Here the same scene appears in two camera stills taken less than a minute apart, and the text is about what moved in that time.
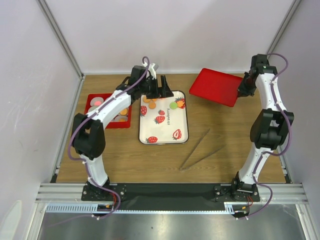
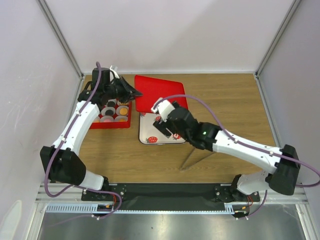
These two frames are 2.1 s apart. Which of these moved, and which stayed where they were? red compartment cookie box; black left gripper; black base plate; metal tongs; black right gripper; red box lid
Moved: black right gripper; red box lid; black left gripper
Stayed: red compartment cookie box; black base plate; metal tongs
